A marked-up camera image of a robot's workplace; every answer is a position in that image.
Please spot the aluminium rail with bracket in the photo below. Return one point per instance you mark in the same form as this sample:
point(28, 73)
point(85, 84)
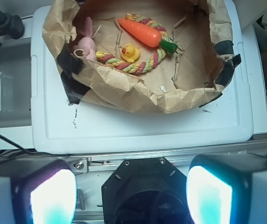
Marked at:
point(180, 157)

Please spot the crumpled brown paper liner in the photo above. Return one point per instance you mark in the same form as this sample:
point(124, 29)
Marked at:
point(196, 74)

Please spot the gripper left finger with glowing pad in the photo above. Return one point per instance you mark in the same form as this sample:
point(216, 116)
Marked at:
point(38, 191)

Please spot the yellow rubber duck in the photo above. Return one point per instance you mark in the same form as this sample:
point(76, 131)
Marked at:
point(130, 53)

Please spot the pink plush bunny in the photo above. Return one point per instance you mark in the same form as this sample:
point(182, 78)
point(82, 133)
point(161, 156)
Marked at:
point(86, 44)

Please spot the white plastic bin lid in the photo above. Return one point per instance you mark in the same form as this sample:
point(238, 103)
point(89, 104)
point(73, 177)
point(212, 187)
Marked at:
point(86, 128)

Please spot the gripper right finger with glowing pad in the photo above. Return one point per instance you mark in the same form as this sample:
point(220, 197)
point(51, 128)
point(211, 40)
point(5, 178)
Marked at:
point(227, 189)

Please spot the black octagonal mounting plate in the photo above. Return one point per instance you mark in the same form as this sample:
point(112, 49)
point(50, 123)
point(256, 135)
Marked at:
point(145, 191)

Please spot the black pipe clamp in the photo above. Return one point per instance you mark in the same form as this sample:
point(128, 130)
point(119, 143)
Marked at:
point(11, 25)

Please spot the multicolour braided rope toy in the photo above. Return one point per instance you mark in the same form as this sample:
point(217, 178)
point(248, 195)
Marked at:
point(137, 68)

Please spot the orange plastic toy carrot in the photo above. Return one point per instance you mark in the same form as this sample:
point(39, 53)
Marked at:
point(147, 35)

